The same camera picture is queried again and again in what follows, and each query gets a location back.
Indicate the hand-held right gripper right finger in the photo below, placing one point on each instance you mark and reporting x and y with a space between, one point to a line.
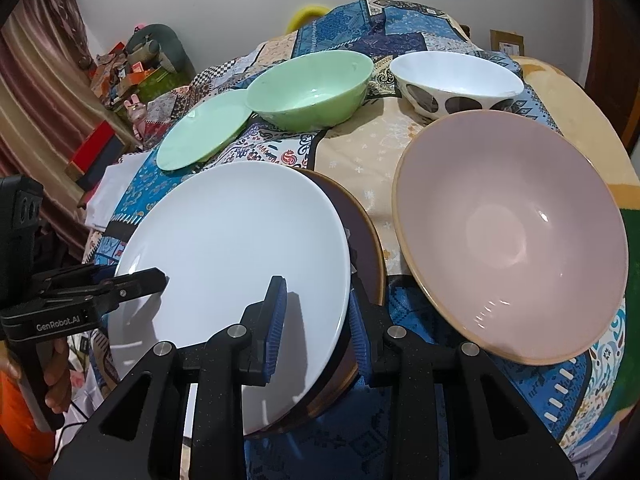
358 341

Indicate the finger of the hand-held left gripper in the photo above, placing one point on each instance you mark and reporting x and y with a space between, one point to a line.
70 277
135 284

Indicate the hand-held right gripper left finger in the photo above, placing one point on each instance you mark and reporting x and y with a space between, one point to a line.
278 317

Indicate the white plate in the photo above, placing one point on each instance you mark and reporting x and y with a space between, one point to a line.
230 270

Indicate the brown plate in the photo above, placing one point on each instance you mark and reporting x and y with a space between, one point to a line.
362 245

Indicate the white bowl with dark spots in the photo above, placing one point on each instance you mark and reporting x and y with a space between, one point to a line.
455 77

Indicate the person's left forearm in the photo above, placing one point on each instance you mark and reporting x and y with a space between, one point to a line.
22 410

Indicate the person's left hand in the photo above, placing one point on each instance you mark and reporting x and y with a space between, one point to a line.
57 375

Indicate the white cloth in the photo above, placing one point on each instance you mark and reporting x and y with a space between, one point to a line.
107 195

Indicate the red box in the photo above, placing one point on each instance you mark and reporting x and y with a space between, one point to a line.
95 142

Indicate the green plate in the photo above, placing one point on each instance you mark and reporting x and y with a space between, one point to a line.
202 130

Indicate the pink bunny toy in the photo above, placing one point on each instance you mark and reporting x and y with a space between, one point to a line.
136 112

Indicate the patchwork blanket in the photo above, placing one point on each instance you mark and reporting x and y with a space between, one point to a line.
350 160

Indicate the pink bowl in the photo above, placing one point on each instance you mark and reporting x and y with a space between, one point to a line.
510 237

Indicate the striped curtain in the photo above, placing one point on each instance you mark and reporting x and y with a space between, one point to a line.
35 80

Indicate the green bowl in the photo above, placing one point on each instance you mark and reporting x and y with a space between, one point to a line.
310 87

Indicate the yellow fleece blanket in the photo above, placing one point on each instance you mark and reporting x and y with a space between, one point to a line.
575 110

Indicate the cardboard box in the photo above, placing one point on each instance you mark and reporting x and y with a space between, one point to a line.
507 42

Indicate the wooden door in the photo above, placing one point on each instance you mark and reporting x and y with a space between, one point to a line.
612 55

